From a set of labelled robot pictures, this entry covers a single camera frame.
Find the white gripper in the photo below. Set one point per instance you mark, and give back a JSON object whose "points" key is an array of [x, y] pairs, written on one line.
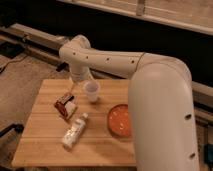
{"points": [[79, 73]]}

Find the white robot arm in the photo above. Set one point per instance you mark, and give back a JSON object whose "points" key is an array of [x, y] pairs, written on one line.
{"points": [[160, 102]]}

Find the white ceramic cup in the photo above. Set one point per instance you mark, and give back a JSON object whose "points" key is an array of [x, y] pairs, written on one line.
{"points": [[91, 89]]}

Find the brown and white snack box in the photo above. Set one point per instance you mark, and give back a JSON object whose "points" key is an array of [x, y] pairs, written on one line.
{"points": [[65, 105]]}

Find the white squeeze bottle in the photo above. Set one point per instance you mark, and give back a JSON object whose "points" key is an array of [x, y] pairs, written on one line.
{"points": [[74, 132]]}

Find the black device on floor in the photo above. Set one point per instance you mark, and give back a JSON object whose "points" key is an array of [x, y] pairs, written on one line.
{"points": [[10, 50]]}

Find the metal rail on floor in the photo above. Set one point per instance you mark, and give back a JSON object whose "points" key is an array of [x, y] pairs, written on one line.
{"points": [[46, 47]]}

